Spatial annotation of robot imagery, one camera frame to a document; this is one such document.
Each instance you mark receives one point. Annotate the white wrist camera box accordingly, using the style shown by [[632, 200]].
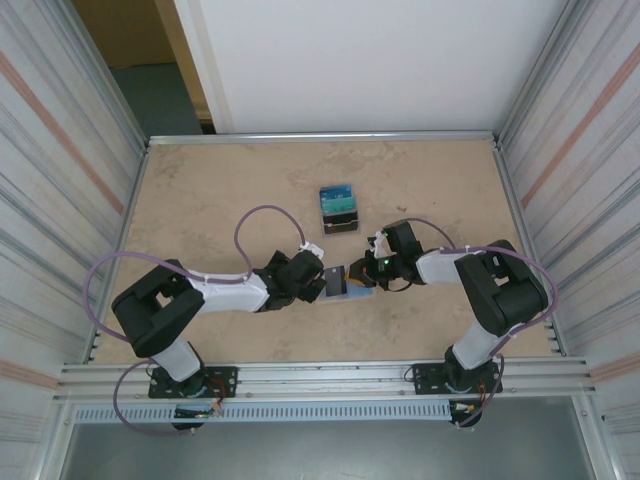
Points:
[[379, 242], [311, 249]]

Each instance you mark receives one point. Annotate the translucent corrugated enclosure panel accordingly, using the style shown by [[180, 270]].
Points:
[[50, 150], [590, 150]]

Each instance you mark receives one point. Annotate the blue plastic card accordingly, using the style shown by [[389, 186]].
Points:
[[336, 192]]

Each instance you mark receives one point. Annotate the wide aluminium mounting rail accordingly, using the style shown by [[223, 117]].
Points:
[[320, 382]]

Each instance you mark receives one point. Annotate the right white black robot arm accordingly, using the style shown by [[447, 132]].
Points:
[[515, 300]]

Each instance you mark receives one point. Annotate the black tiered card stand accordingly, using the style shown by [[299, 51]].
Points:
[[340, 225]]

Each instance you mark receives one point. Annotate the small green circuit board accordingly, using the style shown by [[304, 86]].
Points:
[[197, 413]]

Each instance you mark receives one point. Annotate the tan wooden door edge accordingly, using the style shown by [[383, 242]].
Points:
[[191, 75]]

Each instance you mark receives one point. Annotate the black plastic card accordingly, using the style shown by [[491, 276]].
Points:
[[335, 282]]

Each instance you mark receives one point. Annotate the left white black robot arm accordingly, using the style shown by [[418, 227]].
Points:
[[145, 330]]

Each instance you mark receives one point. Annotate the aluminium table edge rail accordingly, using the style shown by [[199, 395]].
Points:
[[131, 200], [504, 170], [320, 137]]

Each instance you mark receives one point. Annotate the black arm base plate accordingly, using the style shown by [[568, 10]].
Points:
[[225, 382], [425, 380]]

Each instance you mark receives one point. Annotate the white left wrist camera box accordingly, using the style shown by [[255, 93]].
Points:
[[311, 249]]

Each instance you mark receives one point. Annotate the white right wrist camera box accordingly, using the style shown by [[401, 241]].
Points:
[[379, 242]]

